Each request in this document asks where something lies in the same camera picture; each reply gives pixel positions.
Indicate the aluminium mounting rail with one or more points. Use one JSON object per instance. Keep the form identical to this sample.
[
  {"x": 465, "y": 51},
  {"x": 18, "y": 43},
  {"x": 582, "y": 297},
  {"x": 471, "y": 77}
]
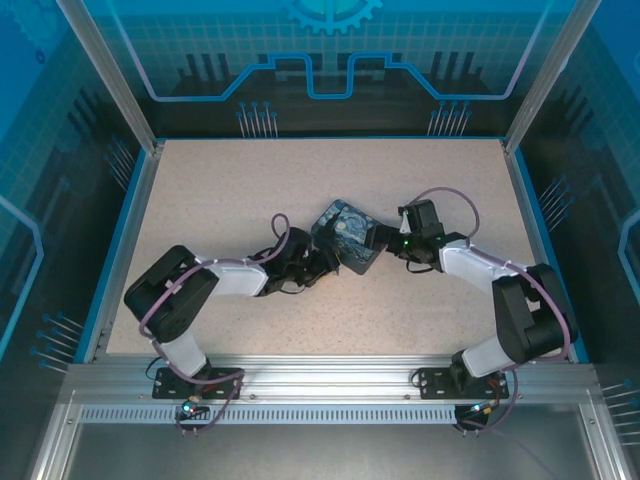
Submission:
[{"x": 325, "y": 375}]

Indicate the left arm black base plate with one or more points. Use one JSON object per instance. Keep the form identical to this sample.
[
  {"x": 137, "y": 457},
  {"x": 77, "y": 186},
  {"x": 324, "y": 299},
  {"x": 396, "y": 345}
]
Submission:
[{"x": 170, "y": 385}]

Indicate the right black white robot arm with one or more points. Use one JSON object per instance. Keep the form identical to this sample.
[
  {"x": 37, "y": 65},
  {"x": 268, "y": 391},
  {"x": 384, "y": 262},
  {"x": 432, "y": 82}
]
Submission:
[{"x": 520, "y": 320}]

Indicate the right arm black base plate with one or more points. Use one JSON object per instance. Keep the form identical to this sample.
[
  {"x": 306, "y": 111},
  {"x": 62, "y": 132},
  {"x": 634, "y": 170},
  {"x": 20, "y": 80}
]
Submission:
[{"x": 435, "y": 382}]

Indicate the aluminium frame post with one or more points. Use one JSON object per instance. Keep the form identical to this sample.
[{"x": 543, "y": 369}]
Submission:
[
  {"x": 117, "y": 75},
  {"x": 545, "y": 75}
]

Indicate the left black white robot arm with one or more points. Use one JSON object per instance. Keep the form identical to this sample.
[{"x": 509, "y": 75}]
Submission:
[{"x": 170, "y": 295}]

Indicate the grey metal sheet panel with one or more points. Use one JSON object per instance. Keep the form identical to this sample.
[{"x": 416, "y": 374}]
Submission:
[{"x": 325, "y": 455}]

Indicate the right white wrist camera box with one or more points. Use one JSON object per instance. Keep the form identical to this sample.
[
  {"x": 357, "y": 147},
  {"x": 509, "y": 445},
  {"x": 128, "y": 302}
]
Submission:
[{"x": 404, "y": 224}]

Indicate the aluminium frame strut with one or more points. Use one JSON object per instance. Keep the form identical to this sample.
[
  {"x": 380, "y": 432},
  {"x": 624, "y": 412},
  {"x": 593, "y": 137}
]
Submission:
[
  {"x": 52, "y": 440},
  {"x": 600, "y": 440}
]

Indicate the aluminium table side rail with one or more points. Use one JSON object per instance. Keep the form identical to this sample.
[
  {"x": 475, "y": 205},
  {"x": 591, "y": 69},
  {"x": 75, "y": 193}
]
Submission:
[{"x": 142, "y": 200}]

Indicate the blue table border strip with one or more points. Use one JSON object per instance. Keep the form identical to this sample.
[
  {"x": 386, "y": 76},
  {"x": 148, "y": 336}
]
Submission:
[
  {"x": 121, "y": 240},
  {"x": 546, "y": 240}
]

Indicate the small connector with green light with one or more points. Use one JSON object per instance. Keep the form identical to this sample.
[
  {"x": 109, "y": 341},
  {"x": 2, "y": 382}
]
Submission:
[
  {"x": 189, "y": 406},
  {"x": 482, "y": 409}
]

